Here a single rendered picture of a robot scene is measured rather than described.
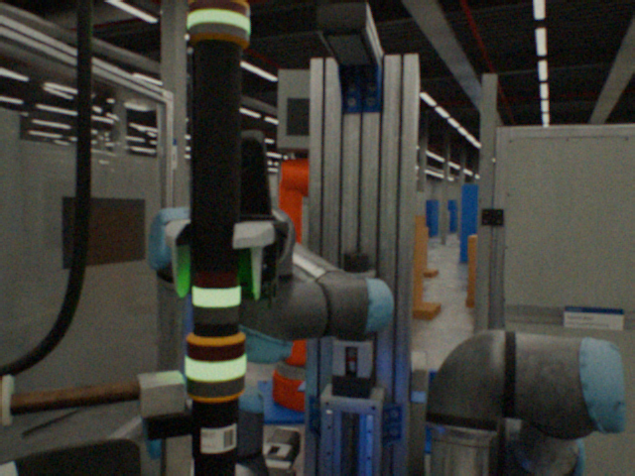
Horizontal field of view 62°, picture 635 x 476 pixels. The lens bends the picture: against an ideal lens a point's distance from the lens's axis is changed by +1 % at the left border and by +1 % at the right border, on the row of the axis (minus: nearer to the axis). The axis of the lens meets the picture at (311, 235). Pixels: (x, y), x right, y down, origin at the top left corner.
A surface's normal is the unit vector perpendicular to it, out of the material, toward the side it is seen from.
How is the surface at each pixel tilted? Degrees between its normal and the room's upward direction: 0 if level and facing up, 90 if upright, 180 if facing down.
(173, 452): 90
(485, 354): 49
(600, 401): 90
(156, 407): 90
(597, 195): 90
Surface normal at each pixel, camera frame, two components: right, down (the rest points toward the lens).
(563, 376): -0.31, -0.32
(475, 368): -0.52, -0.41
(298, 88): 0.07, 0.05
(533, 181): -0.21, 0.05
